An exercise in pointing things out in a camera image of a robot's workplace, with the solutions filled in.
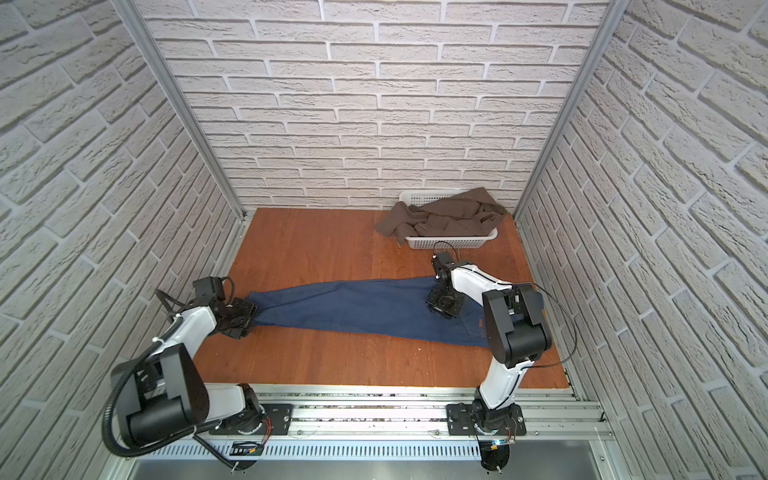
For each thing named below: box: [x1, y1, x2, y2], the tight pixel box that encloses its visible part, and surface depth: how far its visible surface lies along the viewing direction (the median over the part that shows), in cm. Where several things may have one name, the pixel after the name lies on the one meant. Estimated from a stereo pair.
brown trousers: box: [374, 187, 508, 245], surface depth 112 cm
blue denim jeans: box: [248, 278, 493, 348], surface depth 94 cm
